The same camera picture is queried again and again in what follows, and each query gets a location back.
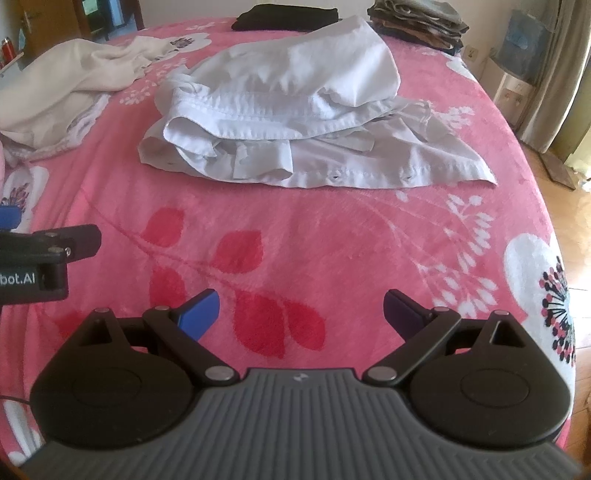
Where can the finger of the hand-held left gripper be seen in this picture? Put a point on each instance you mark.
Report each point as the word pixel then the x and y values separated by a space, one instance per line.
pixel 9 219
pixel 55 244

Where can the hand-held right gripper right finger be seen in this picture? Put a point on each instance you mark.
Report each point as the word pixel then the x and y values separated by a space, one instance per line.
pixel 406 314

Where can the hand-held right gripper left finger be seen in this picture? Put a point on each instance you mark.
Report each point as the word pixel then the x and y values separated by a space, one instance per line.
pixel 201 316

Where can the cream garment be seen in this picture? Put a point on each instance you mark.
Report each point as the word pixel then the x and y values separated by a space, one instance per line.
pixel 60 78

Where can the white button shirt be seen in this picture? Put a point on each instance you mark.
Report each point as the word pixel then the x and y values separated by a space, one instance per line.
pixel 286 101

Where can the stack of folded clothes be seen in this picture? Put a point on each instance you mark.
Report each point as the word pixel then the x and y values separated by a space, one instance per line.
pixel 415 23

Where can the pink floral blanket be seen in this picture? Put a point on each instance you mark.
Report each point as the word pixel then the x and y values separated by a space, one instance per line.
pixel 323 240

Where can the white lace-trimmed cloth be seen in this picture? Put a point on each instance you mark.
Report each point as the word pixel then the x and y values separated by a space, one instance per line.
pixel 85 124

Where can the red bottle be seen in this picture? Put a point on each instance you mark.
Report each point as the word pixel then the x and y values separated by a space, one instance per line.
pixel 5 48

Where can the wooden door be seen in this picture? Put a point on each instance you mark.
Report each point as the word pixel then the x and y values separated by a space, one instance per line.
pixel 51 27

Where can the brown floor mat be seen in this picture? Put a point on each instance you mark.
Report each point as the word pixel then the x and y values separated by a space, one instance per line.
pixel 561 175

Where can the water dispenser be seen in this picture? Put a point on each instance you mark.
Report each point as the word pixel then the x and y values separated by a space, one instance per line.
pixel 519 64

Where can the beige curtain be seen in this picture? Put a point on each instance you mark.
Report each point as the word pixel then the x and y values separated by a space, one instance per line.
pixel 563 69

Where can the black folded garment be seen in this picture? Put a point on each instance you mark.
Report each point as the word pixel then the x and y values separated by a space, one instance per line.
pixel 286 18

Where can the wooden door frame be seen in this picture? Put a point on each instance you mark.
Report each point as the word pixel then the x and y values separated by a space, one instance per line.
pixel 127 14

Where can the wall socket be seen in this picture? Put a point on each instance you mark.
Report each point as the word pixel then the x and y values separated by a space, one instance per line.
pixel 472 53

